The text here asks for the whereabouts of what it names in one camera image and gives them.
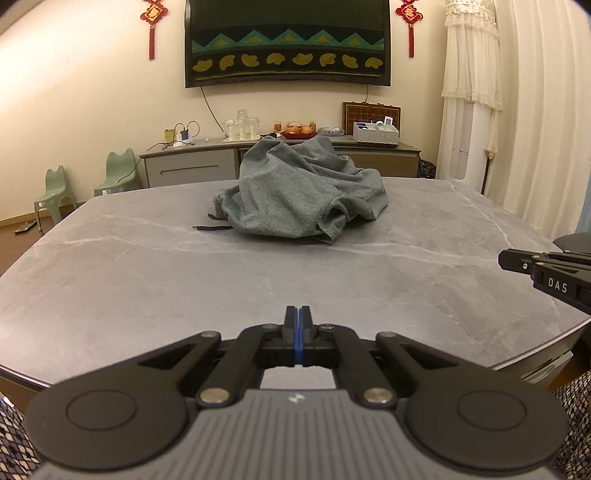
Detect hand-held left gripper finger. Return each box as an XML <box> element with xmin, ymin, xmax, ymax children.
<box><xmin>133</xmin><ymin>306</ymin><xmax>300</xmax><ymax>409</ymax></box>
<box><xmin>298</xmin><ymin>306</ymin><xmax>457</xmax><ymax>409</ymax></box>

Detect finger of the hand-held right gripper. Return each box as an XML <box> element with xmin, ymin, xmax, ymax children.
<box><xmin>498</xmin><ymin>248</ymin><xmax>557</xmax><ymax>279</ymax></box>

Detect grey pants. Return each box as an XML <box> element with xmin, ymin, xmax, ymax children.
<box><xmin>193</xmin><ymin>135</ymin><xmax>389</xmax><ymax>245</ymax></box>

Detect cream curtain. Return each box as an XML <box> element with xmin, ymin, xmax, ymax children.
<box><xmin>485</xmin><ymin>0</ymin><xmax>591</xmax><ymax>241</ymax></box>

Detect grey organizer box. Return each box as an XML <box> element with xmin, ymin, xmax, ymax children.
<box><xmin>353</xmin><ymin>120</ymin><xmax>400</xmax><ymax>148</ymax></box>

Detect wooden game board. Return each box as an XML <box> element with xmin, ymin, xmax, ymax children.
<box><xmin>342</xmin><ymin>102</ymin><xmax>402</xmax><ymax>137</ymax></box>

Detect grey sideboard cabinet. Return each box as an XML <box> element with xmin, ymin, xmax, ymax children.
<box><xmin>139</xmin><ymin>135</ymin><xmax>422</xmax><ymax>189</ymax></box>

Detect white lace cover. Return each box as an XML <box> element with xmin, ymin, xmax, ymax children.
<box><xmin>440</xmin><ymin>0</ymin><xmax>504</xmax><ymax>112</ymax></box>

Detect red fruit bowl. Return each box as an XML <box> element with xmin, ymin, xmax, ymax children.
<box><xmin>281</xmin><ymin>121</ymin><xmax>319</xmax><ymax>140</ymax></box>

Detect green plastic child chair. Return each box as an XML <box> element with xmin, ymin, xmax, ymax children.
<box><xmin>34</xmin><ymin>165</ymin><xmax>77</xmax><ymax>227</ymax></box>
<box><xmin>93</xmin><ymin>148</ymin><xmax>143</xmax><ymax>198</ymax></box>

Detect red knot ornament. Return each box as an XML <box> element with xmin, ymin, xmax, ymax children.
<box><xmin>141</xmin><ymin>0</ymin><xmax>168</xmax><ymax>61</ymax></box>
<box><xmin>396</xmin><ymin>0</ymin><xmax>424</xmax><ymax>59</ymax></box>

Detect person's patterned clothing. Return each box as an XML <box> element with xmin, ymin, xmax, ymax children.
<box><xmin>0</xmin><ymin>368</ymin><xmax>591</xmax><ymax>480</ymax></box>

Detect black television cable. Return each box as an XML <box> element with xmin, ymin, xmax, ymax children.
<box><xmin>200</xmin><ymin>86</ymin><xmax>223</xmax><ymax>134</ymax></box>

